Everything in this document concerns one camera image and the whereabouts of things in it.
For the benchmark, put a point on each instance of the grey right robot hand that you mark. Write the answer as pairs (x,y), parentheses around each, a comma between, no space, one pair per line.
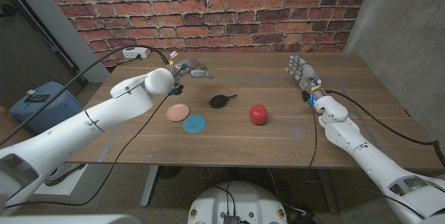
(307,76)

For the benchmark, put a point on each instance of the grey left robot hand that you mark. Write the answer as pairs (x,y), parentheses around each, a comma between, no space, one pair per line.
(194,69)

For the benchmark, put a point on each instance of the black rubber air blower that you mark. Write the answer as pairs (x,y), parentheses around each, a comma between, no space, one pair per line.
(218,101)

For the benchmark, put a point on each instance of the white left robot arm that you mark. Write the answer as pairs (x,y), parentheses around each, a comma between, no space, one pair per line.
(104,112)

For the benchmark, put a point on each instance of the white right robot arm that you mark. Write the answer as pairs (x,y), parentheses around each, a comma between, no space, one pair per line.
(368,154)

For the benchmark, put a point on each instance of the red ball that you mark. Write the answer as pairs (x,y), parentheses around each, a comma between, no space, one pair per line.
(258,114)

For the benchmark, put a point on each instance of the pink round disc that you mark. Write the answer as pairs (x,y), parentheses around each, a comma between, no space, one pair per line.
(177,112)

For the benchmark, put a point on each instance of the blue round disc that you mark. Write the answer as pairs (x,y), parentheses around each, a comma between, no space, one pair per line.
(194,124)

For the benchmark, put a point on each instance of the red brick printed backdrop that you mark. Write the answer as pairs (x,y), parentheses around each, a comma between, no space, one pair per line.
(208,12)

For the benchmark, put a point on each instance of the white power strip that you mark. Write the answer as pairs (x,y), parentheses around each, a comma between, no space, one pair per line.
(133,53)

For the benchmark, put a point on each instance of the dark round floor object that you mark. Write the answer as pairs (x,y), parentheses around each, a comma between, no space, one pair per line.
(169,172)

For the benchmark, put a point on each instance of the grey table leg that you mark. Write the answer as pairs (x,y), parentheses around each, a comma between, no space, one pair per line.
(149,185)
(327,191)

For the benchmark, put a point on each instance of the white robot torso base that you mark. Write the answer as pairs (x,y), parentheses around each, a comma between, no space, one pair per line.
(236,203)

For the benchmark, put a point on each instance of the blue plastic bin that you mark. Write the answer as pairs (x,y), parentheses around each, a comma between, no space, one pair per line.
(59,109)

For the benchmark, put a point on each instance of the black phone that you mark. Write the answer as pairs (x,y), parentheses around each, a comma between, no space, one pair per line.
(37,98)

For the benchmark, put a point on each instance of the grey black sneaker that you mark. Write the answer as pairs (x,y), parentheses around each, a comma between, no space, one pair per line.
(66,172)

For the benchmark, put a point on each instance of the person's bare leg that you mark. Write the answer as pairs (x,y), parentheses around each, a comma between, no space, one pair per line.
(10,126)

